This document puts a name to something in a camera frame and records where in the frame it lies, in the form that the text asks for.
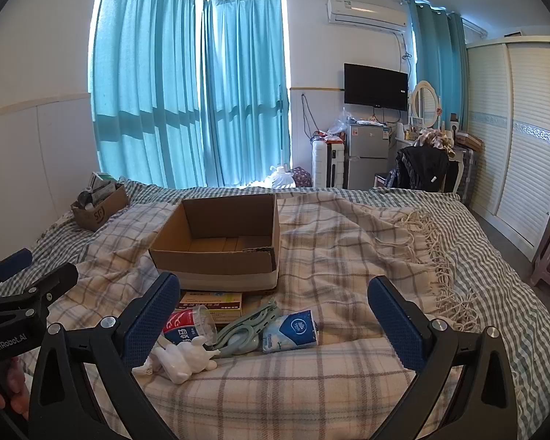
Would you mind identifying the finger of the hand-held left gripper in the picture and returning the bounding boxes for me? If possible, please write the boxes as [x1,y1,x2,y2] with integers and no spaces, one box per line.
[0,263,80,326]
[0,248,34,298]

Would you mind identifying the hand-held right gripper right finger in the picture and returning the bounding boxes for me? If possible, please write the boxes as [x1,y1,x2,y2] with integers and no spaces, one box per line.
[367,276,518,440]

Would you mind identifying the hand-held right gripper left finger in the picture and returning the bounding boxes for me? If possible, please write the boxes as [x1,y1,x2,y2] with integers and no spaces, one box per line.
[27,272,183,440]

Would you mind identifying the clear bottle with red label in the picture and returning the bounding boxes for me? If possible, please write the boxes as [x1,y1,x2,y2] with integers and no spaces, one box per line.
[162,305,217,346]

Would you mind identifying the white rabbit figurine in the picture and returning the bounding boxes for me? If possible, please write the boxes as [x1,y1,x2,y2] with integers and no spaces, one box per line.
[132,334,221,385]

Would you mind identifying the white green medicine box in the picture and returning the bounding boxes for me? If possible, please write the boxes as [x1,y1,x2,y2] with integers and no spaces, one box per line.
[178,290,245,327]

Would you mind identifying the pale green plastic hanger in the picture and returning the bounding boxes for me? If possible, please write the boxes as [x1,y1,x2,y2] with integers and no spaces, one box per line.
[208,298,280,358]

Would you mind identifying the blue white tissue packet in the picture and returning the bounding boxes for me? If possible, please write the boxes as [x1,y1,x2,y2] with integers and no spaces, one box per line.
[260,310,320,354]

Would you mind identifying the large cardboard box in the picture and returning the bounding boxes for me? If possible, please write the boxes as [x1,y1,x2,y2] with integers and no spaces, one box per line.
[148,193,281,292]

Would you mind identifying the person's left hand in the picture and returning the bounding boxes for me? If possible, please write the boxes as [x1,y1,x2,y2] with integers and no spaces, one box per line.
[0,356,32,422]

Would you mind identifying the beige plaid fringed blanket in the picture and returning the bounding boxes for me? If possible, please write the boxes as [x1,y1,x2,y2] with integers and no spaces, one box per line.
[41,190,489,440]

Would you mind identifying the small cardboard box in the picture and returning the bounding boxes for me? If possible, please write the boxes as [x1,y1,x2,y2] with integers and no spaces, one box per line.
[71,182,130,233]

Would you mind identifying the white green carton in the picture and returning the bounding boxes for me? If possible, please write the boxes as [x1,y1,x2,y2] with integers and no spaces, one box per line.
[90,172,117,192]

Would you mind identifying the bed with checked sheet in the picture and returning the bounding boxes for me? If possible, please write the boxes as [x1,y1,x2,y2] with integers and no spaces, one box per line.
[0,176,550,440]

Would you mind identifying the black jacket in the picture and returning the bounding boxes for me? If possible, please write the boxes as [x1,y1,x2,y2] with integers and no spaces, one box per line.
[393,145,450,192]

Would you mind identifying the silver small fridge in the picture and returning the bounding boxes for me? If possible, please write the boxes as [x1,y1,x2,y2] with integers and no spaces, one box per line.
[343,122,391,190]

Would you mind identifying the white hard suitcase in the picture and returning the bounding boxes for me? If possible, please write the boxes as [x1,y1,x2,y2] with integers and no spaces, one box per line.
[310,140,346,189]

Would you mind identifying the maroon dotted bag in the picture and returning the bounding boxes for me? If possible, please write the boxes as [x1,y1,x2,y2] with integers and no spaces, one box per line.
[288,167,313,189]

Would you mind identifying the grey suitcase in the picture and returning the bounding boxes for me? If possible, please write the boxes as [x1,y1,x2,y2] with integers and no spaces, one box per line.
[454,144,481,185]

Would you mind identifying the white plastic bag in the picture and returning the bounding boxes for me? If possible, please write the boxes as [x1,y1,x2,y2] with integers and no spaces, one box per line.
[266,165,298,189]

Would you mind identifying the floral cloth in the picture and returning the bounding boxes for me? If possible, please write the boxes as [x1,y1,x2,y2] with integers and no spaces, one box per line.
[414,128,455,155]

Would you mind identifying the flat brown cardboard box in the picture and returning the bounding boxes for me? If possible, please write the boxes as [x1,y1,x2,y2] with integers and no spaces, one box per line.
[455,131,485,150]

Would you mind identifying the clear plastic bag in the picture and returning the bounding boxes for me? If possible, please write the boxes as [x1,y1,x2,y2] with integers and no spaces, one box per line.
[327,107,352,137]

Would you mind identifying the teal window curtain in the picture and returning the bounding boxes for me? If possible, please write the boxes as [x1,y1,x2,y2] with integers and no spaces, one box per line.
[406,0,451,131]
[447,11,468,133]
[201,0,293,190]
[88,0,208,190]

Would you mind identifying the white oval mirror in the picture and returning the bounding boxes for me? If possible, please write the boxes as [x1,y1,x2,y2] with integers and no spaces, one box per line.
[411,80,442,130]

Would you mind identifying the white slatted wardrobe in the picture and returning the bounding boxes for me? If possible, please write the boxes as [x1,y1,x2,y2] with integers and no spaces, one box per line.
[465,35,550,260]

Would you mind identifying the white air conditioner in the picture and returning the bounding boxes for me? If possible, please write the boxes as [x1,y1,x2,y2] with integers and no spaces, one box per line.
[326,0,408,34]

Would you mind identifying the dark wall cable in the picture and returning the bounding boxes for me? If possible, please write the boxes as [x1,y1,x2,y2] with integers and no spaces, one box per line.
[301,93,316,141]

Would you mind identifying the black wall television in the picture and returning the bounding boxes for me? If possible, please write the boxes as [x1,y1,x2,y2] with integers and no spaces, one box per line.
[343,63,409,112]

